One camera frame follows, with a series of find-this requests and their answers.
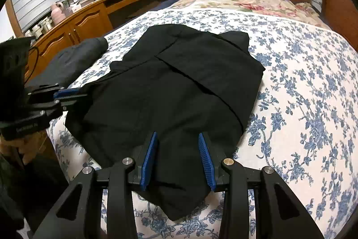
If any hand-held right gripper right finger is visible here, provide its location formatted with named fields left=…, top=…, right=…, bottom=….
left=198, top=133, right=325, bottom=239

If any row of white jars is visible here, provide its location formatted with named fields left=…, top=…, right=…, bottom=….
left=25, top=16, right=54, bottom=38

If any person's dark clothing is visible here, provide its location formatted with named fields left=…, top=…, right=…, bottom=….
left=0, top=144, right=70, bottom=239

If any pink jug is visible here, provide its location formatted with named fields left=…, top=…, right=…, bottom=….
left=50, top=2, right=65, bottom=24

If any wooden desk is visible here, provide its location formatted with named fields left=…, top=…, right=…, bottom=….
left=25, top=0, right=169, bottom=80

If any blue floral bedspread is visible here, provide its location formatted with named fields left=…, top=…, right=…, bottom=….
left=46, top=9, right=358, bottom=239

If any black cable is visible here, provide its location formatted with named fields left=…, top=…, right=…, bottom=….
left=26, top=46, right=40, bottom=83

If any black garment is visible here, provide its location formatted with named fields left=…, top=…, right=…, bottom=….
left=65, top=24, right=266, bottom=221

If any pink floral quilt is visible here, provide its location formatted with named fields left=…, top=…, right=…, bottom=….
left=165, top=0, right=328, bottom=29

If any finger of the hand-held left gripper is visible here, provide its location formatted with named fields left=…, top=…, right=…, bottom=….
left=54, top=88, right=89, bottom=101
left=60, top=97, right=90, bottom=111

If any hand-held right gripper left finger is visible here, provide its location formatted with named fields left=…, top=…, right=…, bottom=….
left=32, top=131, right=160, bottom=239

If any dark grey cloth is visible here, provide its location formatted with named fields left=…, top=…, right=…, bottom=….
left=26, top=37, right=109, bottom=88

